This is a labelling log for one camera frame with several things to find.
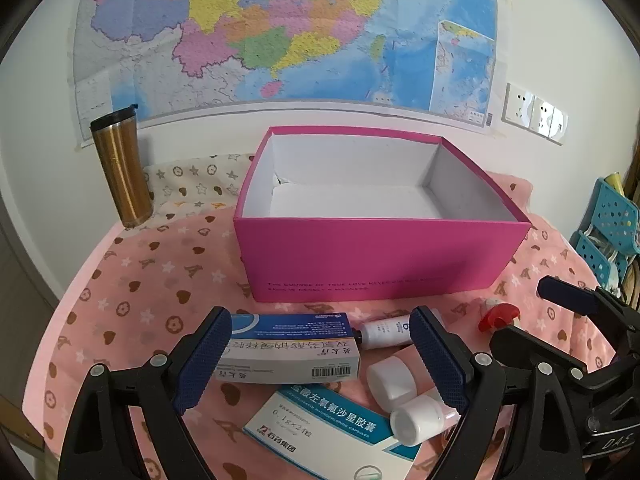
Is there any long blue white ointment box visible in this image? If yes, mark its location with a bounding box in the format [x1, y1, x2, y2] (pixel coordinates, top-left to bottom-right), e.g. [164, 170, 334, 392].
[215, 312, 362, 383]

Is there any small white bottle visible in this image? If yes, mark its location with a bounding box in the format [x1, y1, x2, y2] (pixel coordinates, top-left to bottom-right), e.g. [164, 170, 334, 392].
[356, 316, 416, 351]

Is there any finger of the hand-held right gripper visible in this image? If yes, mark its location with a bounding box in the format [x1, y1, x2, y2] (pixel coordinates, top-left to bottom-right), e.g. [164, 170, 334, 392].
[537, 276, 632, 333]
[489, 326, 621, 386]

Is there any gold tumbler with black lid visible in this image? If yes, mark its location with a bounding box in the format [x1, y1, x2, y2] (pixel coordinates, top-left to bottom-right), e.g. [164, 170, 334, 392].
[90, 104, 155, 229]

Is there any pink printed cloth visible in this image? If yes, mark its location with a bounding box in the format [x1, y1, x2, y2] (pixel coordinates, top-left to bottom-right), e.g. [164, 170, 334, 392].
[22, 170, 631, 480]

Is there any white wall socket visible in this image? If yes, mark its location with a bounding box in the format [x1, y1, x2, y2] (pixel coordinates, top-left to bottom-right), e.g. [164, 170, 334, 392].
[502, 82, 536, 128]
[530, 95, 556, 136]

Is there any blue perforated plastic basket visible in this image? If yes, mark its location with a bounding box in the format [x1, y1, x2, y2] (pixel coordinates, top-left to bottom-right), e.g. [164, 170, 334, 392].
[592, 177, 640, 256]
[571, 230, 632, 292]

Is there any pink cardboard box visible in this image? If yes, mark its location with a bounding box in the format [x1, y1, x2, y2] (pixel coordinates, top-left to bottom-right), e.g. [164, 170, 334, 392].
[233, 126, 532, 303]

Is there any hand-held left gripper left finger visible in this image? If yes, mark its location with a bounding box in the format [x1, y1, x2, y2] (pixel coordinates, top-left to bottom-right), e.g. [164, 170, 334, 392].
[59, 306, 233, 480]

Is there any salmon pink tube white cap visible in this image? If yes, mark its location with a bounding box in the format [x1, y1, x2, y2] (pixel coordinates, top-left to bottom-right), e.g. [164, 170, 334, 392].
[366, 359, 436, 410]

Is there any red plastic spray cap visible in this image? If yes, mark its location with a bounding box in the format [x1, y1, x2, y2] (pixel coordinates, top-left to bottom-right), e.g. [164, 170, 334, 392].
[477, 297, 521, 333]

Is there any cream star-printed cloth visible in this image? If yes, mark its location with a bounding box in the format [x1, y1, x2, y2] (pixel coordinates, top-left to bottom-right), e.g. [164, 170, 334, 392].
[142, 152, 256, 221]

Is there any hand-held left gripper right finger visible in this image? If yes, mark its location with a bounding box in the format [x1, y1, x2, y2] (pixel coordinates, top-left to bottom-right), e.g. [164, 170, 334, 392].
[409, 306, 586, 480]

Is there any colourful wall map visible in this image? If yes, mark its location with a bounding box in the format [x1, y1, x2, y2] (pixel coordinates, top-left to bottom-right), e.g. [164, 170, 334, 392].
[72, 0, 498, 148]

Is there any green leaf print tube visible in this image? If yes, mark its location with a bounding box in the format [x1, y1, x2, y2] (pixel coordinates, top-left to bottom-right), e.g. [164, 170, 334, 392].
[390, 394, 461, 447]

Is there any white wall switch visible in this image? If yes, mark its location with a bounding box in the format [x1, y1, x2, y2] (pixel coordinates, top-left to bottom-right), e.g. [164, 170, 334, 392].
[550, 107, 569, 142]

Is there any teal white medicine box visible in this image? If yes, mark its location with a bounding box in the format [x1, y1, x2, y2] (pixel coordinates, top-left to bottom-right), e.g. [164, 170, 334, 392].
[242, 385, 441, 480]

